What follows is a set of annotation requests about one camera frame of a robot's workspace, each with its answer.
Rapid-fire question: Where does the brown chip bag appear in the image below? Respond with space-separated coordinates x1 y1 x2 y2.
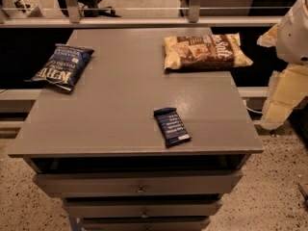
164 33 253 69

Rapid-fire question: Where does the grey drawer cabinet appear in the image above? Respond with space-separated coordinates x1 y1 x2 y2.
9 29 263 231

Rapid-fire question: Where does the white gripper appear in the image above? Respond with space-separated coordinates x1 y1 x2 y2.
257 0 308 130

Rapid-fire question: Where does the blue chip bag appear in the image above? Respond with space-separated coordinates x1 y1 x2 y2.
28 43 94 91

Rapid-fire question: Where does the dark blue snack bar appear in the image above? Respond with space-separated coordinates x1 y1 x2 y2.
153 107 191 147

